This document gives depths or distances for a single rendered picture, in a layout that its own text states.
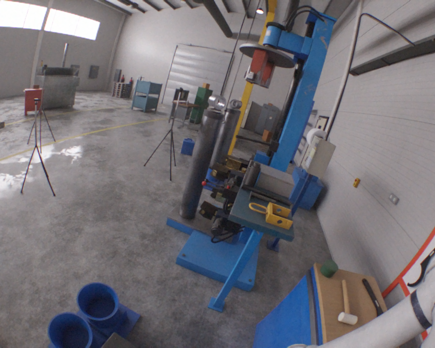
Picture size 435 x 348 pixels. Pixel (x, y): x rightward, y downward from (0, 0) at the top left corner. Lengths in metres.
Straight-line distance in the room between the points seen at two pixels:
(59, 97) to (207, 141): 7.69
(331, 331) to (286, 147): 1.57
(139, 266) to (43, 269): 1.00
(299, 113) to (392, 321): 1.74
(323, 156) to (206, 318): 1.97
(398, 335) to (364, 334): 0.10
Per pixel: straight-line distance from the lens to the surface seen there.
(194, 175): 2.17
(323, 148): 2.20
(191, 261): 2.04
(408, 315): 0.58
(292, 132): 1.92
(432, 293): 0.56
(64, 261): 2.17
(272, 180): 1.58
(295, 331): 1.30
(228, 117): 3.29
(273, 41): 2.05
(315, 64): 2.01
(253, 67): 1.81
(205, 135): 2.02
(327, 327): 1.07
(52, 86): 8.78
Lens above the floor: 1.67
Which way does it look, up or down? 23 degrees down
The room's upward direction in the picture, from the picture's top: 17 degrees clockwise
